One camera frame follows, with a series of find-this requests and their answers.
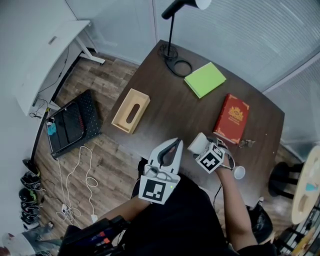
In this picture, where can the black rubbish bag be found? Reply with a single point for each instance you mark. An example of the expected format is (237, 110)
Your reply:
(262, 225)

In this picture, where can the black floor stand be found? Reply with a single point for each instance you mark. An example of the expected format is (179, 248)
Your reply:
(38, 140)

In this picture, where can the green notebook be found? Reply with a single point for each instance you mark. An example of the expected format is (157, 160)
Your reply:
(205, 78)

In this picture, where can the black glossy case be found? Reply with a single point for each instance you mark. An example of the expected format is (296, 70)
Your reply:
(67, 125)

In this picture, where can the black stool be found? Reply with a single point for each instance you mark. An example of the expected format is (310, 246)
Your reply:
(280, 172)

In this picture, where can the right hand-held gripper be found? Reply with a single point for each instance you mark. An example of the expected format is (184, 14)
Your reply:
(210, 160)

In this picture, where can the right hand-held gripper camera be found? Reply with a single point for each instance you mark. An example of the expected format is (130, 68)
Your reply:
(217, 143)

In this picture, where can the grey power strip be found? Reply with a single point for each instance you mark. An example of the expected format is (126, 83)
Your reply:
(36, 100)

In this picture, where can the person's black shirt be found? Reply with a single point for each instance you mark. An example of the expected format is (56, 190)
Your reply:
(180, 220)

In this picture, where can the eyeglasses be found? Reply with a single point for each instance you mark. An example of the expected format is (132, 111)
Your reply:
(243, 143)

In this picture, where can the teal cloth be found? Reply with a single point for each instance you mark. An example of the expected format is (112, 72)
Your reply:
(52, 130)

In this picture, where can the white power adapter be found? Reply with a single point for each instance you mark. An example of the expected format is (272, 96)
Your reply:
(94, 218)
(65, 208)

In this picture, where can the black perforated board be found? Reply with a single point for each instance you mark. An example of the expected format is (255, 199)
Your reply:
(90, 112)

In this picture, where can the red book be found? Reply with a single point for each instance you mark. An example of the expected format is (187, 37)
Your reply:
(231, 120)

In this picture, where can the left hand-held gripper camera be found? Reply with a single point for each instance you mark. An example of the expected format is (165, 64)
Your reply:
(151, 172)

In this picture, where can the black desk lamp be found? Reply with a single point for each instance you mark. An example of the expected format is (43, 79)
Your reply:
(175, 7)

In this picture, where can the white paper cup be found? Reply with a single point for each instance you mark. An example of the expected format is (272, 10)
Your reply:
(239, 172)

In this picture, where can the hand-held gripper camera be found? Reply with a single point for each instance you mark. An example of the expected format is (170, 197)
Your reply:
(151, 172)
(217, 143)

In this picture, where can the black metal rack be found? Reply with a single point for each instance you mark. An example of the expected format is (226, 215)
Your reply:
(305, 237)

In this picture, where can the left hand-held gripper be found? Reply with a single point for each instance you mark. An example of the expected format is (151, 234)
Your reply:
(155, 191)

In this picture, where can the white desk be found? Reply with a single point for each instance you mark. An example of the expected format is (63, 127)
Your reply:
(47, 65)

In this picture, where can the black sneaker with green trim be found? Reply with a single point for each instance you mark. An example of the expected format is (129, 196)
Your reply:
(27, 196)

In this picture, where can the person's right forearm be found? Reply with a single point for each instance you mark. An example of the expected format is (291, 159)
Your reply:
(235, 207)

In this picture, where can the white sneaker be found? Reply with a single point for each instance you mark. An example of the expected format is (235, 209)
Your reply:
(260, 202)

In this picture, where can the person's left forearm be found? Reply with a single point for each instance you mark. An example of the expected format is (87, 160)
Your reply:
(125, 210)

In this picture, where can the black waist pack device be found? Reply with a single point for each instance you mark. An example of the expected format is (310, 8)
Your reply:
(95, 237)

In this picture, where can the wooden tissue box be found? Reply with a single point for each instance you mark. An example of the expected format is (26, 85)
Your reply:
(140, 98)

